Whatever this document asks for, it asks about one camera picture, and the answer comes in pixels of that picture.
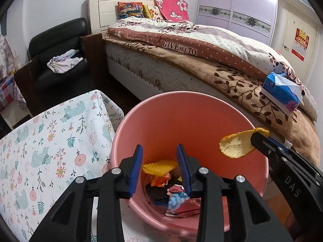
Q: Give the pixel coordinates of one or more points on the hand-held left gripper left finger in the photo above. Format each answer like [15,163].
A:
[135,171]

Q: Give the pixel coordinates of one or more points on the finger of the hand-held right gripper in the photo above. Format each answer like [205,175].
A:
[278,145]
[265,148]

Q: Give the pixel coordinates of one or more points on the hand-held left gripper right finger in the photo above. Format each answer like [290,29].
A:
[184,171]

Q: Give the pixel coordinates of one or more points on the yellow foam net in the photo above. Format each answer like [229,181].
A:
[159,167]

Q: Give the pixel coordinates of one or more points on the orange wrapper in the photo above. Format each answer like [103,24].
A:
[160,181]

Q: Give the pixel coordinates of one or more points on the black foam net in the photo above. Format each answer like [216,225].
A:
[156,192]

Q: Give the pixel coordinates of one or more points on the orange peel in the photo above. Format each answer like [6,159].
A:
[234,146]

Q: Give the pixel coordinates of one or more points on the red snack wrapper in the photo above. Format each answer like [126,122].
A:
[181,206]

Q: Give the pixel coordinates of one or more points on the pink bucket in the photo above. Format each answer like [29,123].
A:
[176,126]

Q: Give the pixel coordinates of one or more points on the blue tissue pack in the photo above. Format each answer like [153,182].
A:
[280,93]

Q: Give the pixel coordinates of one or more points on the brown leaf pattern blanket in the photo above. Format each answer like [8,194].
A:
[239,90]

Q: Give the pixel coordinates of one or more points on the floral tablecloth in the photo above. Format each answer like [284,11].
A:
[50,143]

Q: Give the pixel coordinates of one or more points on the bed with white headboard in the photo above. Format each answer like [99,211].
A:
[141,65]

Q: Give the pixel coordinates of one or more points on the white door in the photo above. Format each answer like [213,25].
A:
[285,25]

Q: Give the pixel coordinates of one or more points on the crumpled light cloth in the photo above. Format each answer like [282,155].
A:
[63,63]

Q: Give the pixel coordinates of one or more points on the checkered tablecloth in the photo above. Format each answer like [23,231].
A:
[7,88]

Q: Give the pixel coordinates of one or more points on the black leather armchair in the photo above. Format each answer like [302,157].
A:
[58,32]

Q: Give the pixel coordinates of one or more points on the plastic cup with straw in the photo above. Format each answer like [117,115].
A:
[17,64]

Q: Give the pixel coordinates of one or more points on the yellow floral pillow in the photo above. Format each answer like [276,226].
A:
[152,12]

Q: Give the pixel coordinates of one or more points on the colourful patterned pillow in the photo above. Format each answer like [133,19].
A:
[130,10]

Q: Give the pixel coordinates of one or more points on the pink floral pillow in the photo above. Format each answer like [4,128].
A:
[171,6]

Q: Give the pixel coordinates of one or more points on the patterned puffer jacket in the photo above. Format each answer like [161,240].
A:
[6,55]

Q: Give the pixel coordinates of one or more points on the red wall calendar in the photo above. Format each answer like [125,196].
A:
[300,45]

